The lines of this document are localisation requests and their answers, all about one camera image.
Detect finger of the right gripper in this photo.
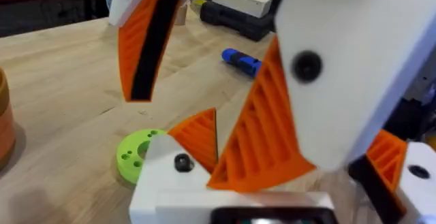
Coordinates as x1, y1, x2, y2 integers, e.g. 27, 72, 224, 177
108, 0, 197, 103
206, 0, 436, 194

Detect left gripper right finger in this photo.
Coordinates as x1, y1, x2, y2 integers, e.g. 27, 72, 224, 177
347, 129, 436, 224

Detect green disc with holes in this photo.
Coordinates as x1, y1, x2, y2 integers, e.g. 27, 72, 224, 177
115, 128, 168, 186

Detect black tool case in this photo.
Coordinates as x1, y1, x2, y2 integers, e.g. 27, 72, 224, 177
199, 0, 276, 43

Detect blue electric screwdriver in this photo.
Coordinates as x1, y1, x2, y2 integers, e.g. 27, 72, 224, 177
221, 48, 264, 79

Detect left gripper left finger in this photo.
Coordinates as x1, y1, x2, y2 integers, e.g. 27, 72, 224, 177
128, 107, 219, 224

